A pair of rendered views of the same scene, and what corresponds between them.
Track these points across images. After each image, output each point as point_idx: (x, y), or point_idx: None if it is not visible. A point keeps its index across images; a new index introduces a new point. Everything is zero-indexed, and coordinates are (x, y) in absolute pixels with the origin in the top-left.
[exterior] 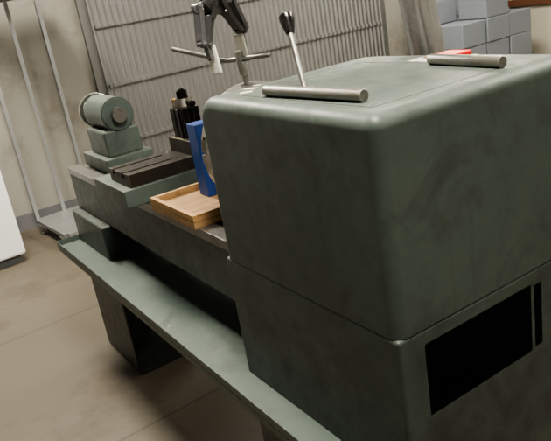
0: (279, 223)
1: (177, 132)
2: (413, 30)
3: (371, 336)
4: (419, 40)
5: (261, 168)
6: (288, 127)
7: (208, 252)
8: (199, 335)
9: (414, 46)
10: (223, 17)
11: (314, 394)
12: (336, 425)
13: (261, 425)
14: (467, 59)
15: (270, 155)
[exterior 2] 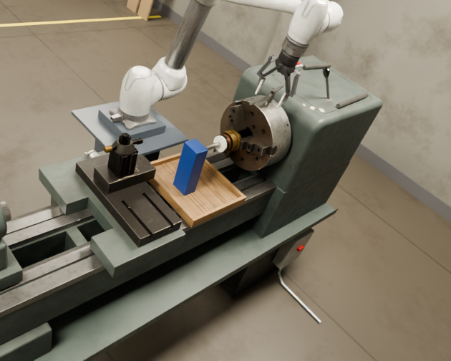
0: (331, 154)
1: (124, 173)
2: (196, 36)
3: (343, 165)
4: (195, 41)
5: (337, 137)
6: (359, 115)
7: (240, 210)
8: (225, 260)
9: (191, 45)
10: (272, 71)
11: (303, 208)
12: (306, 210)
13: None
14: (321, 66)
15: (345, 130)
